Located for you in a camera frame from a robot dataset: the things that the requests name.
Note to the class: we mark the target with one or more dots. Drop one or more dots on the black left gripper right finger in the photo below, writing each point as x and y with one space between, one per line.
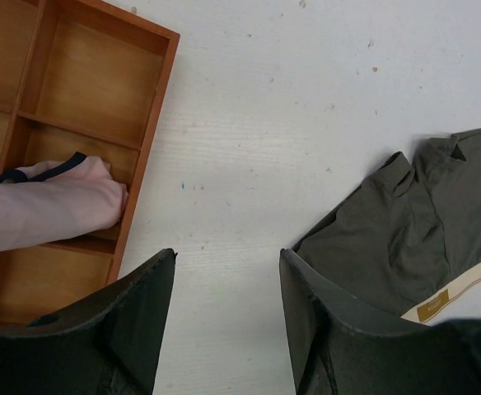
339 344

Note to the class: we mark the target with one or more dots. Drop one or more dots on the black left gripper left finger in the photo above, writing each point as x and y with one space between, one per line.
106 343

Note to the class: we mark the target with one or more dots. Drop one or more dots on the olive underwear with cream waistband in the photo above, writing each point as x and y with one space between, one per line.
408 239

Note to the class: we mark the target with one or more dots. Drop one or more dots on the pink rolled underwear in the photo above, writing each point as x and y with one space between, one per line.
56 200

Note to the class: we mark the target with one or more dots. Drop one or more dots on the orange wooden compartment tray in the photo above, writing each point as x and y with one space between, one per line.
76 76

